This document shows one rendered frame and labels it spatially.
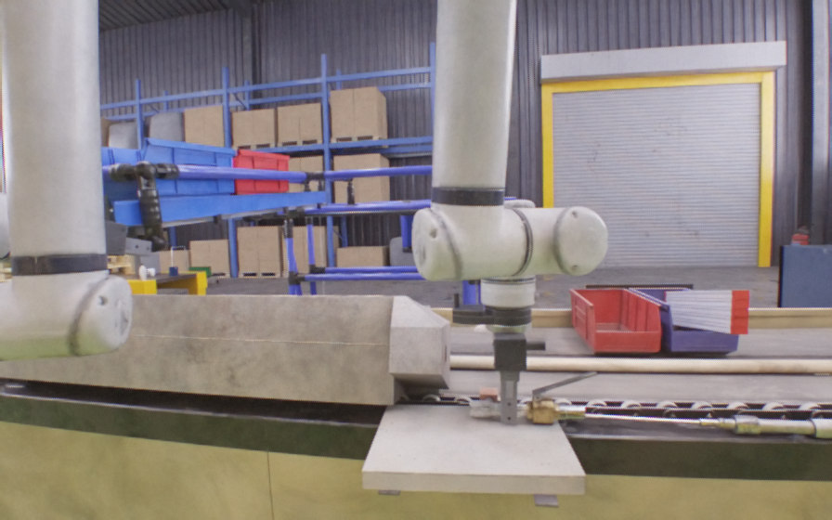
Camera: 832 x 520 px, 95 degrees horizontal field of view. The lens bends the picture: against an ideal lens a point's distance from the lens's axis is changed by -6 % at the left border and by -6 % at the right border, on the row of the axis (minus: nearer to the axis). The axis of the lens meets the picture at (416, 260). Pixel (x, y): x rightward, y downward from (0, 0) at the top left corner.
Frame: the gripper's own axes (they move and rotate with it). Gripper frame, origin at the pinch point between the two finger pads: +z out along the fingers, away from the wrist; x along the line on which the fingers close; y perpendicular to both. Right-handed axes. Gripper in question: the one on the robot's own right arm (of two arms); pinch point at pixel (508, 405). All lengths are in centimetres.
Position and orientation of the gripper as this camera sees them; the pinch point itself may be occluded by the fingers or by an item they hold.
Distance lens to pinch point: 73.9
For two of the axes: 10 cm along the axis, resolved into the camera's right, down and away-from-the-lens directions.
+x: 1.7, -0.8, 9.8
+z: 0.3, 10.0, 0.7
